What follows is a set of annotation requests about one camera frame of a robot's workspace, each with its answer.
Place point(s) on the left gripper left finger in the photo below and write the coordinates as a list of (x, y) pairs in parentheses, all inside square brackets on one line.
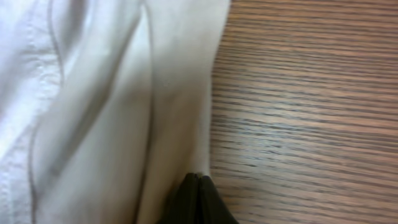
[(183, 207)]

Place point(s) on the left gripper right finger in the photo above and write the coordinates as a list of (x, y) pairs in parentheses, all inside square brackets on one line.
[(211, 207)]

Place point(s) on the beige khaki shorts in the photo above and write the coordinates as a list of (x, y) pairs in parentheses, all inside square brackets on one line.
[(105, 106)]

